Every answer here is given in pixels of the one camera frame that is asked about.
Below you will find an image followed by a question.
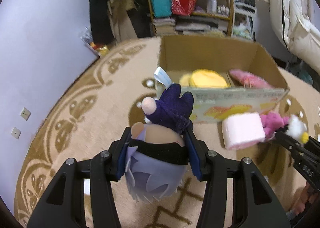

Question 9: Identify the stack of books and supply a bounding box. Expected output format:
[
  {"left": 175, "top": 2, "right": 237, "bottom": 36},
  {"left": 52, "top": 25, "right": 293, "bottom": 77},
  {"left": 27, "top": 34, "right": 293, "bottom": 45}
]
[{"left": 152, "top": 17, "right": 177, "bottom": 35}]

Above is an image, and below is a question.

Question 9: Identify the teal cloth bundle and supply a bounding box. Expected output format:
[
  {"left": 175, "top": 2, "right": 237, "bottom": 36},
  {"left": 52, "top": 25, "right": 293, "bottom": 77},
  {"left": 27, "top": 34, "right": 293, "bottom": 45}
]
[{"left": 287, "top": 60, "right": 314, "bottom": 86}]

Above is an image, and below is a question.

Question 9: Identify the printed cardboard box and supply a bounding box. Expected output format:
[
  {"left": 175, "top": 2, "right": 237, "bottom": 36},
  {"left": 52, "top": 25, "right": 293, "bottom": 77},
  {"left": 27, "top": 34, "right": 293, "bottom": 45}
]
[{"left": 157, "top": 35, "right": 290, "bottom": 124}]

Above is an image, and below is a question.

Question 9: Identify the white trolley cart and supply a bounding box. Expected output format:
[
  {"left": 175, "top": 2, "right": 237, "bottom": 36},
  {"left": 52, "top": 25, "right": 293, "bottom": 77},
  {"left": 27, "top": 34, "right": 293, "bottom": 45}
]
[{"left": 232, "top": 0, "right": 257, "bottom": 40}]

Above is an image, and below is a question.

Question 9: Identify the purple plush doll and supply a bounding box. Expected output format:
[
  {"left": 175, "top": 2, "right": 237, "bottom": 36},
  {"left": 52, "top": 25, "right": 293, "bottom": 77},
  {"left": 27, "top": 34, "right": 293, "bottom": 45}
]
[{"left": 125, "top": 66, "right": 195, "bottom": 204}]

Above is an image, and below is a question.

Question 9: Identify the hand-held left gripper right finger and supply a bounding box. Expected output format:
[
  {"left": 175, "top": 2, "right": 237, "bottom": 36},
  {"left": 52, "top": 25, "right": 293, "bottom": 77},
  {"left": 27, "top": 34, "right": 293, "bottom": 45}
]
[{"left": 184, "top": 128, "right": 292, "bottom": 228}]

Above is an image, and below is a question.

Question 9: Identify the beige patterned rug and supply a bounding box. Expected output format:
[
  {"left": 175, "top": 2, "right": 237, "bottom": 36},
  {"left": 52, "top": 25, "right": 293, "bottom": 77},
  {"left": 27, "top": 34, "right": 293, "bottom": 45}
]
[{"left": 14, "top": 36, "right": 320, "bottom": 228}]

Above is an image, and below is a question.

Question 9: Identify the blue cloth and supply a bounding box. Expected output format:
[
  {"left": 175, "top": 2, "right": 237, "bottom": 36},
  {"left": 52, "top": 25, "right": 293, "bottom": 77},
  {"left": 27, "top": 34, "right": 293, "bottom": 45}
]
[{"left": 286, "top": 209, "right": 300, "bottom": 223}]

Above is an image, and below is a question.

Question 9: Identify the white covered chair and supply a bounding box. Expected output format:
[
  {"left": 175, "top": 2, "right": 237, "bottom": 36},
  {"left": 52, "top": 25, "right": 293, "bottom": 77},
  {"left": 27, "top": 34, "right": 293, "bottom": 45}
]
[{"left": 269, "top": 0, "right": 320, "bottom": 68}]

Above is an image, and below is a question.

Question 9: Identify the white fluffy plush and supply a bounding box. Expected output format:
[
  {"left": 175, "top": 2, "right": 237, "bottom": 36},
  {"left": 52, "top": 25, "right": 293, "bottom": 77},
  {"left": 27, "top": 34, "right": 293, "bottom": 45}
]
[{"left": 287, "top": 115, "right": 309, "bottom": 143}]

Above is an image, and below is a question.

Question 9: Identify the person's right hand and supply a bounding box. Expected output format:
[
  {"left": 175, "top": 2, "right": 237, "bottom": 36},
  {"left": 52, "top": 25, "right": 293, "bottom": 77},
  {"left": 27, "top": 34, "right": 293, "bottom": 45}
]
[{"left": 292, "top": 182, "right": 316, "bottom": 215}]

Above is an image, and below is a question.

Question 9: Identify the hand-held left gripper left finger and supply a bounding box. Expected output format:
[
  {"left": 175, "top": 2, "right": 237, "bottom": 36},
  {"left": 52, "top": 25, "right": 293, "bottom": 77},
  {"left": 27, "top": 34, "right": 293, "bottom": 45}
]
[{"left": 27, "top": 126, "right": 132, "bottom": 228}]

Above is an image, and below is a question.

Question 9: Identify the yellow dog plush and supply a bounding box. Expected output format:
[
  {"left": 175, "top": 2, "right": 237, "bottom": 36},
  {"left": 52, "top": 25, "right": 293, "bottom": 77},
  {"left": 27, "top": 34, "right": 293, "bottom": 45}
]
[{"left": 179, "top": 68, "right": 232, "bottom": 88}]

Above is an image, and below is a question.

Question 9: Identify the pile of papers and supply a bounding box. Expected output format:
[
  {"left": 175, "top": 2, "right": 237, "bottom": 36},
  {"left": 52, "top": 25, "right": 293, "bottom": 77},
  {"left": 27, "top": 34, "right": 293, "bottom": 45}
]
[{"left": 175, "top": 16, "right": 228, "bottom": 34}]

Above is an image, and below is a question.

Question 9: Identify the magenta plush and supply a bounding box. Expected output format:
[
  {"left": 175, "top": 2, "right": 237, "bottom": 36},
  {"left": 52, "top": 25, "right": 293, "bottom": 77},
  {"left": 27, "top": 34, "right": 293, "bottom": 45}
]
[{"left": 260, "top": 112, "right": 290, "bottom": 142}]

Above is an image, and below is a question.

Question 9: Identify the black coat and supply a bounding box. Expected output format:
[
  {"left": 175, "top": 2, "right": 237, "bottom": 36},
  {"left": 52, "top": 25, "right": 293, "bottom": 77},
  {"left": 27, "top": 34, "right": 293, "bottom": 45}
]
[{"left": 84, "top": 0, "right": 118, "bottom": 44}]

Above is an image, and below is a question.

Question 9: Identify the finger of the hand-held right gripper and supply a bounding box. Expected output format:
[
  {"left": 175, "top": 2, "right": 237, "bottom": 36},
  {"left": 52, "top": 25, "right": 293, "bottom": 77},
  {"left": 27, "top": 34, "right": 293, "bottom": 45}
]
[
  {"left": 306, "top": 135, "right": 320, "bottom": 152},
  {"left": 274, "top": 128, "right": 302, "bottom": 149}
]

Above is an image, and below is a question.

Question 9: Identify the bag with yellow things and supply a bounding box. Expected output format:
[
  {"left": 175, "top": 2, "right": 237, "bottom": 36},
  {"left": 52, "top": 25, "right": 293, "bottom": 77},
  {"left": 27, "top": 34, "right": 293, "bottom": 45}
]
[{"left": 80, "top": 28, "right": 110, "bottom": 58}]

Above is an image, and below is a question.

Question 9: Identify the beige coat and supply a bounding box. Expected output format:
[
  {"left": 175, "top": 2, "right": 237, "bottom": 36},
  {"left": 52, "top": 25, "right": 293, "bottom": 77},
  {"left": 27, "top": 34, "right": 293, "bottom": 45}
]
[{"left": 107, "top": 0, "right": 140, "bottom": 42}]

